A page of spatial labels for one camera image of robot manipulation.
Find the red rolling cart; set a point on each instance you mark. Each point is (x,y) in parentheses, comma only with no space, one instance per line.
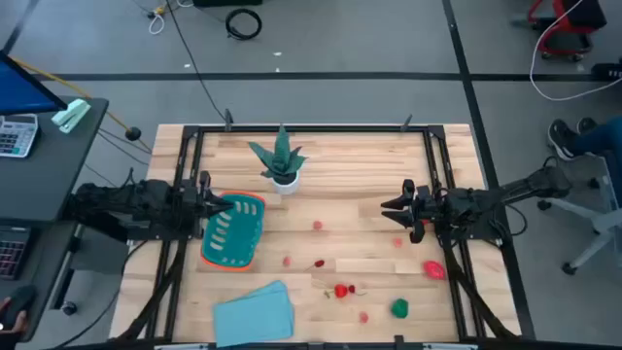
(559,22)

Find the black keyboard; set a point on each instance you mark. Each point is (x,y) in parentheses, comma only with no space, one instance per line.
(12,253)

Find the dark red toy chili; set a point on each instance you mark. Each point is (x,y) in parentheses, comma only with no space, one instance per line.
(352,289)

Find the red toy bell pepper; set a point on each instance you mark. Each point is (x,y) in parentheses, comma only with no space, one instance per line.
(434,269)

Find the white light bar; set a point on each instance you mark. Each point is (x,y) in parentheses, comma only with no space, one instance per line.
(449,346)
(180,346)

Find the black table clamp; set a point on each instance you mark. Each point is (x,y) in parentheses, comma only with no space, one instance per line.
(399,342)

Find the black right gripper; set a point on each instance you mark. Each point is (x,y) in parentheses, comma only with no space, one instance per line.
(427,206)

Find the grey office chair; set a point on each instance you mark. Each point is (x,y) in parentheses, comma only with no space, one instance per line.
(605,223)

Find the black computer mouse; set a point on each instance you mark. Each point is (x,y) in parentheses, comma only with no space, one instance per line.
(22,297)

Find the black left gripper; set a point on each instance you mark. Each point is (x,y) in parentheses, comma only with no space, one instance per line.
(192,201)

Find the teal basket with orange rim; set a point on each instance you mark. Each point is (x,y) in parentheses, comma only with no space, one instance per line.
(235,233)

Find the grey desk calculator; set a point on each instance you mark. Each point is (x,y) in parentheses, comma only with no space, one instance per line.
(17,133)

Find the person's shoe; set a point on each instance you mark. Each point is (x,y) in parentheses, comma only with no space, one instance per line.
(561,138)
(586,125)

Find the red chili with green stem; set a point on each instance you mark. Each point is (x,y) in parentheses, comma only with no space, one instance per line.
(319,264)

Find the green toy bell pepper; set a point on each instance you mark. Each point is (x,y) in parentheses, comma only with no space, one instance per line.
(400,308)

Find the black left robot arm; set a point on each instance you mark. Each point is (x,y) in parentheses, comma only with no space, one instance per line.
(146,199)

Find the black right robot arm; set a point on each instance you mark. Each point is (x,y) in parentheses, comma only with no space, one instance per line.
(486,199)

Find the black power strip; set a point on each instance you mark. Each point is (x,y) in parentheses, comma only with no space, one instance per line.
(610,72)

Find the person's leg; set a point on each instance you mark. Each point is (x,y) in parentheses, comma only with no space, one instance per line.
(602,138)

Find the snake plant in white pot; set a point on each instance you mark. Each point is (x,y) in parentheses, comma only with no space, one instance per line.
(284,165)

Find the small pink toy fruit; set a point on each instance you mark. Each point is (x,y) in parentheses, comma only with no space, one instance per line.
(317,225)
(363,317)
(398,242)
(286,261)

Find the red toy strawberry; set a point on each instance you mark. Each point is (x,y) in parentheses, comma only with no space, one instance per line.
(341,290)

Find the black desk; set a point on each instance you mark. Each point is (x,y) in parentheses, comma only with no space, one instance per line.
(48,180)

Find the black aluminium table frame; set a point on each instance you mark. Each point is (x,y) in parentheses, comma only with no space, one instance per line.
(311,129)

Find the black desk caster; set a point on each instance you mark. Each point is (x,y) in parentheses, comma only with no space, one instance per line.
(69,307)

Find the mint green stapler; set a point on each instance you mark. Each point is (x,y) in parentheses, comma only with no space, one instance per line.
(70,116)

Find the computer monitor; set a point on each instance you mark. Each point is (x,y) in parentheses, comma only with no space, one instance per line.
(19,92)

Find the folded light blue cloth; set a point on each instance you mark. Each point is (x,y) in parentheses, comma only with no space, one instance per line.
(255,316)

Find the person's hand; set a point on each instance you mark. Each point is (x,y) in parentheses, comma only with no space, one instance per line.
(12,321)

